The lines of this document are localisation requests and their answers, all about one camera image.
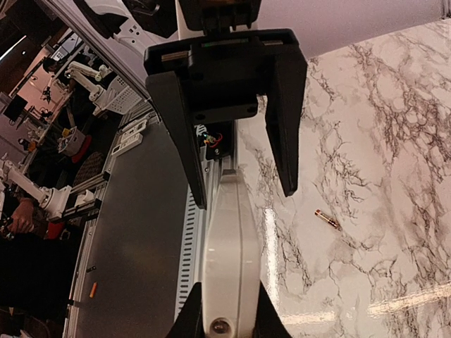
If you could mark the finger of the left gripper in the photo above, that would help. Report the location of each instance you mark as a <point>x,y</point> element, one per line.
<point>170,103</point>
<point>283,114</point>

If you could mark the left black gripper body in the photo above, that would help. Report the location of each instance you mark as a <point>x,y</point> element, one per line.
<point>218,75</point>

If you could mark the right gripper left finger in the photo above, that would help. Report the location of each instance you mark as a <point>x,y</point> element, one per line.
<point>189,323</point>

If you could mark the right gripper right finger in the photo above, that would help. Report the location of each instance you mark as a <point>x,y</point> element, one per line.
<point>268,322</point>

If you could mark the white remote control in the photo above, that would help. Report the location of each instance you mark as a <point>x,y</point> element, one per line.
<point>232,262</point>

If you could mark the gold AAA battery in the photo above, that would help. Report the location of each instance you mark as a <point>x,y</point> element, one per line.
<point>327,219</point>

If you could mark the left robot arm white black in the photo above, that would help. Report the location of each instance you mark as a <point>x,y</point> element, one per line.
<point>159,22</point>

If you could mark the white remote on bench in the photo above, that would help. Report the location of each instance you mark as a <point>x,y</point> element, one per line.
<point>130,139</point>

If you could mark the white perforated basket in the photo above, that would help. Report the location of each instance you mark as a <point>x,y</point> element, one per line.
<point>119,98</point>

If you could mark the orange battery on bench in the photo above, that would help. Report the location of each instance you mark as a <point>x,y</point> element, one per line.
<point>93,290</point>

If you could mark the person in background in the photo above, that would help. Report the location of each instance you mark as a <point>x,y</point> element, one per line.
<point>36,273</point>

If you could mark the front aluminium frame rail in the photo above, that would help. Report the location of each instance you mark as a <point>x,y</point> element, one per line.
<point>140,249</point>

